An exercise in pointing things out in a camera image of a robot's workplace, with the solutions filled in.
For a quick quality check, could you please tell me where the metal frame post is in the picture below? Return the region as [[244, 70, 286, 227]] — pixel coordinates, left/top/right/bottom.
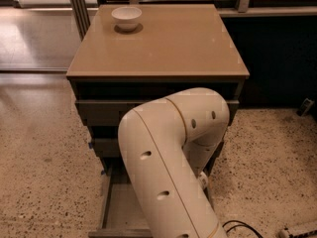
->
[[69, 0, 90, 40]]

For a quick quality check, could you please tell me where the brown drawer cabinet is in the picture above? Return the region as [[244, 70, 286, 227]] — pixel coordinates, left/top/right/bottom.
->
[[65, 3, 251, 238]]

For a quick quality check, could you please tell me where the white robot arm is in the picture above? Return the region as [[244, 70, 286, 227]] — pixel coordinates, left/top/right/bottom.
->
[[118, 88, 230, 238]]

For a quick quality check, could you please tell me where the open bottom drawer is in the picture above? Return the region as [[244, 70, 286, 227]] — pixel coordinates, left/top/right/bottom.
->
[[87, 165, 217, 238]]

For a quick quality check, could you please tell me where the white power strip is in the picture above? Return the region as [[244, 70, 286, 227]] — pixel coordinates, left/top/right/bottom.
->
[[277, 219, 317, 238]]

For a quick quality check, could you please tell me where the top drawer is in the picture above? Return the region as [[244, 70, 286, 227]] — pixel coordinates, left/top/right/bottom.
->
[[74, 99, 240, 127]]

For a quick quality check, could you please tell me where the white ceramic bowl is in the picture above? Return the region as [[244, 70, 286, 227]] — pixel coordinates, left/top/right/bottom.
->
[[111, 6, 142, 32]]

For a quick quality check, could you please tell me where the black cable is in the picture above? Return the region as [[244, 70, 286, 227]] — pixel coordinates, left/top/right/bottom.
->
[[222, 219, 264, 238]]

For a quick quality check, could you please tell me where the blue labelled plastic bottle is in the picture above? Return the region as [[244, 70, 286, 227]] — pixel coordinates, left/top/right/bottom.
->
[[198, 172, 209, 189]]

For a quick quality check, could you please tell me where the small dark floor device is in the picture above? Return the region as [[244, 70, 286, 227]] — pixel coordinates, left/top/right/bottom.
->
[[296, 98, 315, 116]]

